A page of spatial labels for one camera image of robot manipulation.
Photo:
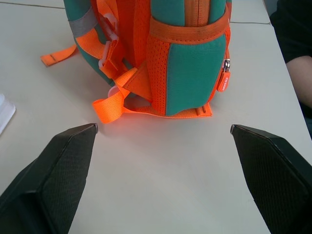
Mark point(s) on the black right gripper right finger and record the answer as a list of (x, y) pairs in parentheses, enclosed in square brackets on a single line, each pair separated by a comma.
[(273, 178)]

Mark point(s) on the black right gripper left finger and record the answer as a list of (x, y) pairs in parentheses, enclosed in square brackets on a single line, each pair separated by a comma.
[(51, 180)]

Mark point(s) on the white plastic object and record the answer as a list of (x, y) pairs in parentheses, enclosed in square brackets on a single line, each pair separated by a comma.
[(5, 112)]

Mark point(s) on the orange and teal backpack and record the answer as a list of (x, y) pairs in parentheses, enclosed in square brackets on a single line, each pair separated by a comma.
[(156, 58)]

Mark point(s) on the person in black clothing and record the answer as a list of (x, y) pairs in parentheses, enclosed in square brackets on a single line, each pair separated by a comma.
[(295, 41)]

